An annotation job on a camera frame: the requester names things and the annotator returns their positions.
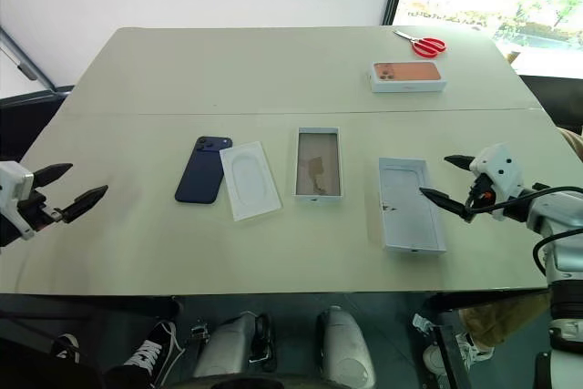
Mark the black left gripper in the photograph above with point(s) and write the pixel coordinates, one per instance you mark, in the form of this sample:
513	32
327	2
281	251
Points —
43	213

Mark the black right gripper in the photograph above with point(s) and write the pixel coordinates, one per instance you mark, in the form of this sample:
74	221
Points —
479	197

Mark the white box lid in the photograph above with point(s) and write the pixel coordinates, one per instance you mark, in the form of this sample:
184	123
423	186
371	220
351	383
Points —
410	207

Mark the dark blue smartphone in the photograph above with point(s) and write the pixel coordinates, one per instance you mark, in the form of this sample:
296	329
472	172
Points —
317	166
202	172

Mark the white moulded insert tray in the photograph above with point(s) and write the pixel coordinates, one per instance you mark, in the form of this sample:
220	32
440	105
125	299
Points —
249	181

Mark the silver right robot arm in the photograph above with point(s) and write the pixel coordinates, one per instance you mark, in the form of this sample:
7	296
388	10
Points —
565	213

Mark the closed box with orange phone print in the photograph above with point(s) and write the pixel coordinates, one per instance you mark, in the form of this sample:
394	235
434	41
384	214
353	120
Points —
407	77

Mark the dark sofa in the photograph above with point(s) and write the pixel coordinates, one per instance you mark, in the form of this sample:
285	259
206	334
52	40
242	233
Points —
23	120

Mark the grey diagonal metal bar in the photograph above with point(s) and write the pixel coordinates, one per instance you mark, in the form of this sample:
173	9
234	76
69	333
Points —
28	69

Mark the dark low furniture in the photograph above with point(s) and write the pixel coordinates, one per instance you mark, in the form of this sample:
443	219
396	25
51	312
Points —
560	97

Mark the brown trouser leg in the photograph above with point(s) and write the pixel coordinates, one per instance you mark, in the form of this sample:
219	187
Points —
501	320

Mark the black and white sneaker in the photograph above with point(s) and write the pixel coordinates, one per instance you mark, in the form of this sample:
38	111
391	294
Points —
146	357

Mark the silver rounded robot foot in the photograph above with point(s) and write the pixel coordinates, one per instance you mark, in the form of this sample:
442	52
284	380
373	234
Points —
230	348
344	348

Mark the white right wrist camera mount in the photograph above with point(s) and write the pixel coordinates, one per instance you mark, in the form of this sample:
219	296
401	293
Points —
501	163

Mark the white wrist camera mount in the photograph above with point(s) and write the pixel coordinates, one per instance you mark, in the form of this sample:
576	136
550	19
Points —
13	188
501	163

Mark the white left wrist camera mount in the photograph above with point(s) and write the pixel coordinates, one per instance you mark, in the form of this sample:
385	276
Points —
13	188

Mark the black metal stand frame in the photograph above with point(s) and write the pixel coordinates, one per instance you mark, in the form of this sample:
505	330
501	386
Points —
448	352

